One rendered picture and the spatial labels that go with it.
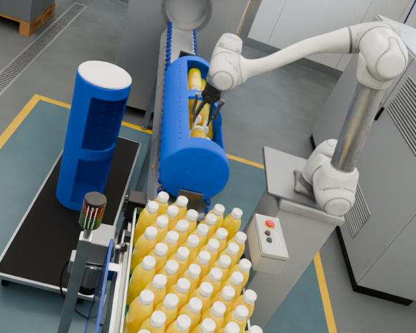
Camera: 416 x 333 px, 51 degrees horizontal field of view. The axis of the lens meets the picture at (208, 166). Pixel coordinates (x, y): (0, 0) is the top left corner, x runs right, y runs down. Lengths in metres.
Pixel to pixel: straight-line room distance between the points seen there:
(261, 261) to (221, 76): 0.67
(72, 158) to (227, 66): 1.29
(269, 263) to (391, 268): 1.81
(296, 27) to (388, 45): 5.31
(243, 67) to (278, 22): 5.22
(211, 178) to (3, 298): 1.33
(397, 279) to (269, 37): 4.43
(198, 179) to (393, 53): 0.84
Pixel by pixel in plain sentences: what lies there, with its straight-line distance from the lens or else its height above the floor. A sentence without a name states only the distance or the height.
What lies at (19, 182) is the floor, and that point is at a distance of 3.16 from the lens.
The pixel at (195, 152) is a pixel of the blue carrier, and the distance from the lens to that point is 1.68.
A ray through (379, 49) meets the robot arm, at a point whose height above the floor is 1.79.
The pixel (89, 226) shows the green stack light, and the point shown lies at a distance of 1.30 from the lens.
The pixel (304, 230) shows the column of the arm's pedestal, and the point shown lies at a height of 0.87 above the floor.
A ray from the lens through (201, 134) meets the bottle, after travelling 1.82.
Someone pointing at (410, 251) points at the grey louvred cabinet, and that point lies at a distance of 3.23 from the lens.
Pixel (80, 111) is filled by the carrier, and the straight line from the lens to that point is 2.39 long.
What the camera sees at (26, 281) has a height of 0.15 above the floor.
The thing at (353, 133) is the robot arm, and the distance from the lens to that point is 1.73.
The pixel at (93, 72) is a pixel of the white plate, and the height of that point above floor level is 1.04.
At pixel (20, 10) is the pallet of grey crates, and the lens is 5.05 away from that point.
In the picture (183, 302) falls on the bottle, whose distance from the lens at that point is 1.36.
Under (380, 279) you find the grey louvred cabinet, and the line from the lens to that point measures 3.38.
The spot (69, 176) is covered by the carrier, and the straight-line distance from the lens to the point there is 2.65.
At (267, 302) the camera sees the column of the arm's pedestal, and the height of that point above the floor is 0.30.
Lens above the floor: 2.11
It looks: 34 degrees down
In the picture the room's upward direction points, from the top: 23 degrees clockwise
